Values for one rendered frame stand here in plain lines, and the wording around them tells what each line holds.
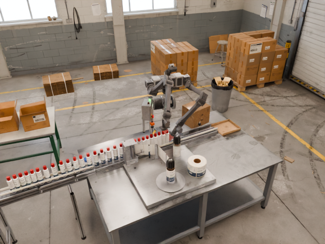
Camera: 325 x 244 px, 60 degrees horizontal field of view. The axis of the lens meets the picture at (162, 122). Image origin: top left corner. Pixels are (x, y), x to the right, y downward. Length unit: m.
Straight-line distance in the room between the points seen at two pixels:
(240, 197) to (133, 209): 1.57
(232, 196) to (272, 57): 3.99
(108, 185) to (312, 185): 2.95
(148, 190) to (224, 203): 1.18
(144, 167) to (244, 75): 4.13
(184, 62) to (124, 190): 4.23
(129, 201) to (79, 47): 6.07
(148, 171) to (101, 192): 0.54
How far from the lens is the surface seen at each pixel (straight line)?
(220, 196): 3.81
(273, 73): 7.22
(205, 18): 9.13
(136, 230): 3.45
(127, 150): 3.09
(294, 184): 4.60
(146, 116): 3.16
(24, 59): 8.51
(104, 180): 3.16
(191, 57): 6.69
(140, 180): 3.03
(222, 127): 3.94
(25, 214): 4.29
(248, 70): 6.72
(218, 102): 5.81
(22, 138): 4.26
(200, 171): 3.01
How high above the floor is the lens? 2.98
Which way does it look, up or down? 33 degrees down
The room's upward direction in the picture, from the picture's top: 1 degrees counter-clockwise
